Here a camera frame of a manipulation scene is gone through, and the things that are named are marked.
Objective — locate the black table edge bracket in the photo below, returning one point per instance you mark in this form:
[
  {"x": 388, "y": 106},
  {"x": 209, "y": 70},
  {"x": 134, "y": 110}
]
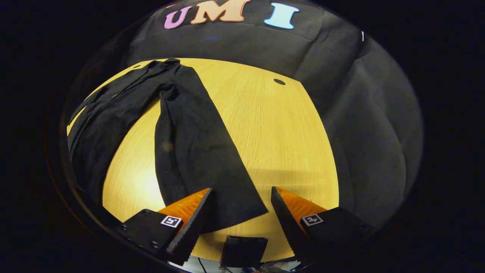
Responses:
[{"x": 242, "y": 250}]

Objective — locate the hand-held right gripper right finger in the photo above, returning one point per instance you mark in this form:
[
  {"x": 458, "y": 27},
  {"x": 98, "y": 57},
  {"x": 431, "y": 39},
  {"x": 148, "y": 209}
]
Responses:
[{"x": 286, "y": 223}]

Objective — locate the black button shirt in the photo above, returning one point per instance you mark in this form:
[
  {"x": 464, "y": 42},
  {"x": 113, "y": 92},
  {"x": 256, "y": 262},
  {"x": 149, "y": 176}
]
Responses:
[{"x": 197, "y": 151}]

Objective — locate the black backdrop cloth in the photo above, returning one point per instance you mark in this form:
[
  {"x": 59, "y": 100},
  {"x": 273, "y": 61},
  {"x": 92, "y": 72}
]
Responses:
[{"x": 265, "y": 49}]

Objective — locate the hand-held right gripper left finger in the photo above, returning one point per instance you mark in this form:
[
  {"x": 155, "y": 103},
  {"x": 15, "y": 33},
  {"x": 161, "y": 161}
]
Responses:
[{"x": 193, "y": 227}]

